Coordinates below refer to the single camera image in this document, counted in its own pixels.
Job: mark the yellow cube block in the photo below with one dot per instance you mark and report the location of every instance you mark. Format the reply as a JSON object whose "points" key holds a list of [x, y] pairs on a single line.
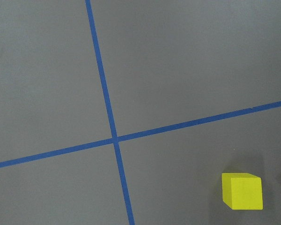
{"points": [[242, 191]]}

